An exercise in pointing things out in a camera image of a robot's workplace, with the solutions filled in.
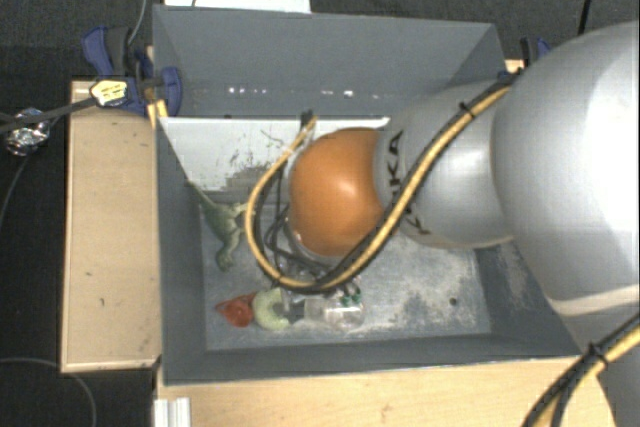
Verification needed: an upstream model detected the clear plastic bottle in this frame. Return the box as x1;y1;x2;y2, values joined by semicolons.
303;296;367;333

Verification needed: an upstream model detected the red toy food piece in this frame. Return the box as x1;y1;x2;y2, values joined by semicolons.
215;292;259;328

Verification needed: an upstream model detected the green toy dinosaur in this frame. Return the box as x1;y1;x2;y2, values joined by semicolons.
186;181;257;273

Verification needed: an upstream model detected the pale wood flat board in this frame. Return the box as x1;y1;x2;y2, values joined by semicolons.
60;77;164;374

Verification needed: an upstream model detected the grey metal bin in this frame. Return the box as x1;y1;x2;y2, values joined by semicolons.
151;3;584;386

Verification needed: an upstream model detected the pale green ring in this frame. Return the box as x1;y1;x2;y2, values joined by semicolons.
251;287;294;332

